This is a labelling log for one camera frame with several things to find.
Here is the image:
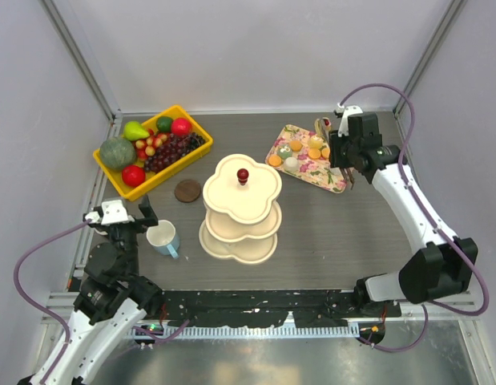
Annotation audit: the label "yellow swiss roll cake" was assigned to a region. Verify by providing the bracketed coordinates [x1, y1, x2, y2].
[320, 117, 332, 139]

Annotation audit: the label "metal serving tongs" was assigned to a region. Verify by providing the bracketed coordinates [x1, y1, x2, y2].
[314, 118, 355, 189]

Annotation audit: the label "cream three-tier cake stand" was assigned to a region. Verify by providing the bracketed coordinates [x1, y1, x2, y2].
[199, 154, 283, 265]

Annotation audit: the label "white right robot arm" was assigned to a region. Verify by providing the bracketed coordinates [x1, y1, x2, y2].
[329, 106, 478, 316]

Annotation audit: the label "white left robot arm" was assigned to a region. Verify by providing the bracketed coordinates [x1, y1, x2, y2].
[14, 197, 163, 384]

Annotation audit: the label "blue white mug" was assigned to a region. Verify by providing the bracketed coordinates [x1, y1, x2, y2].
[146, 220, 180, 259]

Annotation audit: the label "orange biscuit right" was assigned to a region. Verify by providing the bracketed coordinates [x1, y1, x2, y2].
[321, 148, 330, 159]

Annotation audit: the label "orange biscuit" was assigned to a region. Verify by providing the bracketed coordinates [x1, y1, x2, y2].
[268, 154, 282, 167]
[321, 148, 330, 159]
[308, 148, 321, 160]
[289, 140, 303, 152]

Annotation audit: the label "orange biscuit centre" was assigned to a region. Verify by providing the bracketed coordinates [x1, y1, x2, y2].
[308, 148, 321, 160]

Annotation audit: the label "yellow dome cake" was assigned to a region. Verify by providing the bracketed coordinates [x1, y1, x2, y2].
[308, 135, 325, 149]

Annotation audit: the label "red apple front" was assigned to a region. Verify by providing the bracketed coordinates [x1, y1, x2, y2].
[122, 164, 146, 188]

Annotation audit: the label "red apple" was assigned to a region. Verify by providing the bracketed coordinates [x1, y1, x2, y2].
[122, 164, 146, 188]
[171, 117, 192, 136]

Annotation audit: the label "brown round coaster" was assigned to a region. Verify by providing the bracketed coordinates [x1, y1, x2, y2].
[174, 179, 202, 203]

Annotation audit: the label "floral serving tray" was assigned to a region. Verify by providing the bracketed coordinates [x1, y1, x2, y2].
[265, 124, 347, 193]

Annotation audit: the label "orange biscuit upper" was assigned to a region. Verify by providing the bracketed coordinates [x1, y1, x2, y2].
[289, 140, 303, 152]

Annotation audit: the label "yellow plastic fruit bin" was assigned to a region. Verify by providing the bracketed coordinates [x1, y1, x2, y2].
[93, 105, 214, 201]

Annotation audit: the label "white dome cake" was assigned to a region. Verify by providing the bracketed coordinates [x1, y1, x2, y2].
[283, 157, 300, 172]

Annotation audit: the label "red yellow cherries cluster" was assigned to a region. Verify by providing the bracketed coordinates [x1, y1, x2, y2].
[133, 133, 168, 161]

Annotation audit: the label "green dome cake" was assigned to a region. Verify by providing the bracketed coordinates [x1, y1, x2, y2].
[276, 144, 293, 161]

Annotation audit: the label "green melon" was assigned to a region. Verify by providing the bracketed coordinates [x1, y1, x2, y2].
[99, 136, 137, 171]

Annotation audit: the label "purple grape bunch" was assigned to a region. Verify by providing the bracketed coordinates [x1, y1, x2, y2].
[142, 132, 205, 173]

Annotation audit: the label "orange biscuit far left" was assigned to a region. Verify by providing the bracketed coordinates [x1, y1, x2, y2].
[268, 154, 282, 167]

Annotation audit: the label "green pear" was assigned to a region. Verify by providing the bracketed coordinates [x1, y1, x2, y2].
[123, 121, 151, 141]

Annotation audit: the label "green lime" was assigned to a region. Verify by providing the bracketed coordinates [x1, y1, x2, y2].
[155, 115, 173, 133]

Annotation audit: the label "red apple back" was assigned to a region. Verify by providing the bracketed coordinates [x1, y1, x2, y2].
[171, 117, 192, 136]

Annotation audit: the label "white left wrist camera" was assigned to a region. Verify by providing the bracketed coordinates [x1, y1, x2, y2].
[83, 199, 134, 226]

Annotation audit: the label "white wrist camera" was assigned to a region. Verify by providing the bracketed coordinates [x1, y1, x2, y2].
[334, 103, 363, 137]
[83, 199, 134, 226]

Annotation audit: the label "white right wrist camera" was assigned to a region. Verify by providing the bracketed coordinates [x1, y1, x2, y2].
[334, 103, 363, 137]

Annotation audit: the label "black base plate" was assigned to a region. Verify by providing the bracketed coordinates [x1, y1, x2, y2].
[157, 289, 401, 329]

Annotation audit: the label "white cable duct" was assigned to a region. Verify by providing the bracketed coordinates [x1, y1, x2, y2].
[177, 323, 360, 340]

